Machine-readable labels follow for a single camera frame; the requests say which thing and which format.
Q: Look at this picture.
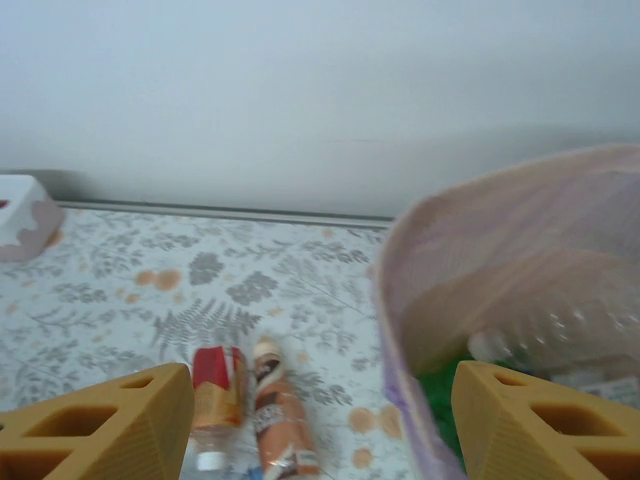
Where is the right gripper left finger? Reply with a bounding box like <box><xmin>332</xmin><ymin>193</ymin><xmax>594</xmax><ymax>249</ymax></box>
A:
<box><xmin>0</xmin><ymin>362</ymin><xmax>196</xmax><ymax>480</ymax></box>

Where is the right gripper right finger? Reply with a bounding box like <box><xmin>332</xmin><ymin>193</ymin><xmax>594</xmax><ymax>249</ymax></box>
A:
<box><xmin>452</xmin><ymin>360</ymin><xmax>640</xmax><ymax>480</ymax></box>

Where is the pinkish clear bottle white cap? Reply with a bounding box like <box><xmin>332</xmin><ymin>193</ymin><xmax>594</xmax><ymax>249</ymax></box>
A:
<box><xmin>467</xmin><ymin>292</ymin><xmax>640</xmax><ymax>374</ymax></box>

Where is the green bottle green cap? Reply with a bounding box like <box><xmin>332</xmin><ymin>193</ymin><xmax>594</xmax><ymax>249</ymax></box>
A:
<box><xmin>415</xmin><ymin>367</ymin><xmax>474</xmax><ymax>480</ymax></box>

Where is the red label tea bottle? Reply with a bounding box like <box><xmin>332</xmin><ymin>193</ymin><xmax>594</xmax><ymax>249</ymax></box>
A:
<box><xmin>191</xmin><ymin>344</ymin><xmax>251</xmax><ymax>474</ymax></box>

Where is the brown swirl label bottle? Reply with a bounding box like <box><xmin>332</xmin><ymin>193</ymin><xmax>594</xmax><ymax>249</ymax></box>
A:
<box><xmin>249</xmin><ymin>333</ymin><xmax>322</xmax><ymax>479</ymax></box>

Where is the beige bin with pink liner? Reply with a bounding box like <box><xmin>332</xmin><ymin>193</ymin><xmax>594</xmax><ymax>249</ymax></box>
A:
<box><xmin>372</xmin><ymin>144</ymin><xmax>640</xmax><ymax>480</ymax></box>

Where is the floral tablecloth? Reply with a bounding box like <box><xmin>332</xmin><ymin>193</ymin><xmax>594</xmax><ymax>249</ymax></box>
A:
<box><xmin>0</xmin><ymin>202</ymin><xmax>416</xmax><ymax>480</ymax></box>

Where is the white pink tissue box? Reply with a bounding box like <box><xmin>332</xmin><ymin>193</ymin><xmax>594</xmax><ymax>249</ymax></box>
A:
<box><xmin>0</xmin><ymin>172</ymin><xmax>67</xmax><ymax>264</ymax></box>

